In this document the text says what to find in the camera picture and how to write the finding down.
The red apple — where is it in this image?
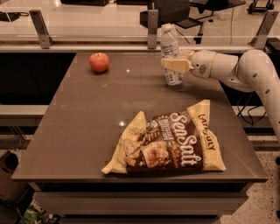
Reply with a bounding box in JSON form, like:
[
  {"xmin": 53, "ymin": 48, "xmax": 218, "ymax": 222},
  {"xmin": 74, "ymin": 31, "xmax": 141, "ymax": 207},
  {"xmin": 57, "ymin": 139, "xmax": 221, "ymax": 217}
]
[{"xmin": 89, "ymin": 52, "xmax": 109, "ymax": 73}]

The clear plastic water bottle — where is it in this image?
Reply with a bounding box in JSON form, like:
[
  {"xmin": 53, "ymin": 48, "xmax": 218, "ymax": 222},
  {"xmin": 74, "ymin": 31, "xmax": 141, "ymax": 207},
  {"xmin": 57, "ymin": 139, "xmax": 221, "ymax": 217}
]
[{"xmin": 160, "ymin": 24, "xmax": 183, "ymax": 87}]

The left metal glass bracket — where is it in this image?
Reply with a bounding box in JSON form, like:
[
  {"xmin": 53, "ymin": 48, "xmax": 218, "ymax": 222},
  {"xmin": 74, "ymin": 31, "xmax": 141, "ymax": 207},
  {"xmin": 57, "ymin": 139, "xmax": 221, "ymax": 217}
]
[{"xmin": 29, "ymin": 10, "xmax": 53, "ymax": 49}]

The green patterned bag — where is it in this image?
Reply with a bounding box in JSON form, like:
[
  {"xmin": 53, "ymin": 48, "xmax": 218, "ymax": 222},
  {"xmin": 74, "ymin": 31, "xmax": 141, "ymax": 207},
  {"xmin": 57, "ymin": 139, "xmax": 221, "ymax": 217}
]
[{"xmin": 18, "ymin": 200, "xmax": 60, "ymax": 224}]

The black cable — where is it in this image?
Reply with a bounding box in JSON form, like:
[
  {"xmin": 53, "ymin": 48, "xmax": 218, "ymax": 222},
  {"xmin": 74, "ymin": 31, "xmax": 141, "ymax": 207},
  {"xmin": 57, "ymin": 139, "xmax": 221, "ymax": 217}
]
[{"xmin": 235, "ymin": 93, "xmax": 268, "ymax": 128}]

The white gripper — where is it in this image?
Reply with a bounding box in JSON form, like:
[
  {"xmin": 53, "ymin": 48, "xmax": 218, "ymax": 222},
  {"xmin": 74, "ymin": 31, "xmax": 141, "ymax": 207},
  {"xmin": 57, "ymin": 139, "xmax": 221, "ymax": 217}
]
[{"xmin": 161, "ymin": 49, "xmax": 216, "ymax": 79}]

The glass barrier panel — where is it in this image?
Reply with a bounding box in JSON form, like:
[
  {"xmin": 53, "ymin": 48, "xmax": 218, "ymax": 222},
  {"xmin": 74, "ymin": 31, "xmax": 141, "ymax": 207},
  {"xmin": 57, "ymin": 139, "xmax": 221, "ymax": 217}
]
[{"xmin": 0, "ymin": 0, "xmax": 280, "ymax": 43}]

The metal glass bracket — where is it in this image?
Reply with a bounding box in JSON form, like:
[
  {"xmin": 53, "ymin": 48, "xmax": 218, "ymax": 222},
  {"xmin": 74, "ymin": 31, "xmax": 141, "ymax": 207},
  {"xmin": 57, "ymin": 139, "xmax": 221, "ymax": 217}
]
[
  {"xmin": 250, "ymin": 10, "xmax": 278, "ymax": 50},
  {"xmin": 29, "ymin": 10, "xmax": 53, "ymax": 49},
  {"xmin": 147, "ymin": 10, "xmax": 158, "ymax": 49}
]

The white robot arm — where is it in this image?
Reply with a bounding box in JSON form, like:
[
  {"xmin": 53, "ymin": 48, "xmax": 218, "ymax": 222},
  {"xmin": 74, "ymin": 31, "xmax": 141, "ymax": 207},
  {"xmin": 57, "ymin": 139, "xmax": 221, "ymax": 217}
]
[{"xmin": 161, "ymin": 50, "xmax": 280, "ymax": 141}]

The dark bin on floor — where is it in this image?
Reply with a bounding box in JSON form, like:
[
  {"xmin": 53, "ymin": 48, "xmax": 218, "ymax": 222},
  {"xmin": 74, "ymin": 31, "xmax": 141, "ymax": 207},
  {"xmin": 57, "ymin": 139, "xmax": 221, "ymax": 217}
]
[{"xmin": 0, "ymin": 151, "xmax": 29, "ymax": 202}]

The sea salt chips bag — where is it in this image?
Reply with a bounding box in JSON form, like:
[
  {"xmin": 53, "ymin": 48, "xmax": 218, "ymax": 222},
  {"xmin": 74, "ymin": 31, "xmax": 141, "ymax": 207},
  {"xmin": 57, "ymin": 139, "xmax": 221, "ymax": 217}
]
[{"xmin": 102, "ymin": 100, "xmax": 226, "ymax": 174}]

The middle metal glass bracket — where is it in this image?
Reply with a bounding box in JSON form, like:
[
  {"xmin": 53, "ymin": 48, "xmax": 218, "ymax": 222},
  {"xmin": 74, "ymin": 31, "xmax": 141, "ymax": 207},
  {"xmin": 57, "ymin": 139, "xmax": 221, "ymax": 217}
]
[{"xmin": 147, "ymin": 10, "xmax": 158, "ymax": 49}]

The right metal glass bracket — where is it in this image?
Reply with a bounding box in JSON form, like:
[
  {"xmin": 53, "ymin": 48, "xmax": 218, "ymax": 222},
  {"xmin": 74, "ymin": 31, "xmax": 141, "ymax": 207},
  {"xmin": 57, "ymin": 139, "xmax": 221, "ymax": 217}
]
[{"xmin": 250, "ymin": 10, "xmax": 278, "ymax": 50}]

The black office chair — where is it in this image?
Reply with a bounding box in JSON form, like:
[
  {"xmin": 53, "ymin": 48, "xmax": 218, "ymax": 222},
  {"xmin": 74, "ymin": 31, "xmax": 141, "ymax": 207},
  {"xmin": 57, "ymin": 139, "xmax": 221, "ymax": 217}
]
[{"xmin": 139, "ymin": 0, "xmax": 247, "ymax": 45}]

